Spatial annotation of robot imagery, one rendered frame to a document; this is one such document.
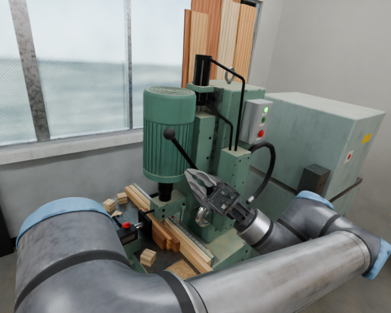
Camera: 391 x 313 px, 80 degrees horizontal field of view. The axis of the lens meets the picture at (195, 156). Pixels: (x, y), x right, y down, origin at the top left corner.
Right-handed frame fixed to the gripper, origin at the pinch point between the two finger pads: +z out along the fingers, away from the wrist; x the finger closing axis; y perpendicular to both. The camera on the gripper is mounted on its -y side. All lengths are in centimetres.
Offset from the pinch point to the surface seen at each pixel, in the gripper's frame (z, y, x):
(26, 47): 135, -83, -5
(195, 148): 4.2, -18.8, -11.3
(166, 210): -2.6, -30.9, 12.7
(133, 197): 13, -56, 19
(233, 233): -37, -56, 0
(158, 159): 11.0, -13.0, 1.3
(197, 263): -23.5, -25.2, 19.6
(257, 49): 36, -172, -189
